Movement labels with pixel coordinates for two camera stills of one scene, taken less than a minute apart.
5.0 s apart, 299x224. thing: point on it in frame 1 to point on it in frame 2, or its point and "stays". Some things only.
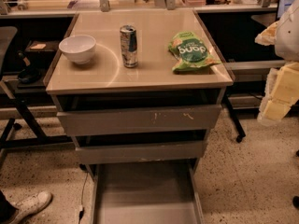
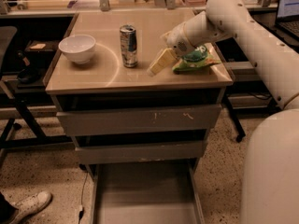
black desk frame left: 41,137 stays
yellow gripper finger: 287,84 to 178,42
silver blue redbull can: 129,46 stays
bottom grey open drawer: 147,192 stays
